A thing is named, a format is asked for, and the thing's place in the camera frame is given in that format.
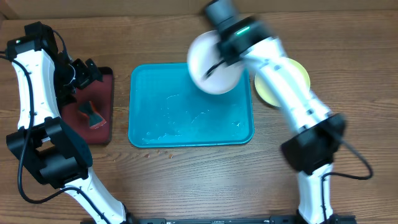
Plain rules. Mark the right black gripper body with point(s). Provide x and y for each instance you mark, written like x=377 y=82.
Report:
x=226 y=57

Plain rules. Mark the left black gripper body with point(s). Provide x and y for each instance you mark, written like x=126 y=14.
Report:
x=71 y=75

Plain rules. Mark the white plastic plate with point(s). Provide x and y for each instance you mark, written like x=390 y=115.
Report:
x=206 y=67

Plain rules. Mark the red and green sponge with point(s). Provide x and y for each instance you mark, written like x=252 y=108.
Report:
x=95 y=120

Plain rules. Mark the yellow-green plastic plate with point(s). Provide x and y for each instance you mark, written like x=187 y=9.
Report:
x=264 y=92

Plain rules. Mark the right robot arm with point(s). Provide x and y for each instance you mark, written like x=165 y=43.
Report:
x=310 y=150

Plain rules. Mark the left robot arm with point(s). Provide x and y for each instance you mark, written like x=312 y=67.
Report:
x=54 y=91

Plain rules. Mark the black and red tray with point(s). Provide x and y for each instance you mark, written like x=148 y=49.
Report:
x=102 y=96

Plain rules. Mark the teal plastic serving tray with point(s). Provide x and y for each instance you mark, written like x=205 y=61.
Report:
x=166 y=109

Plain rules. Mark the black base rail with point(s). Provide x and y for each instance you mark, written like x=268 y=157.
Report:
x=275 y=219

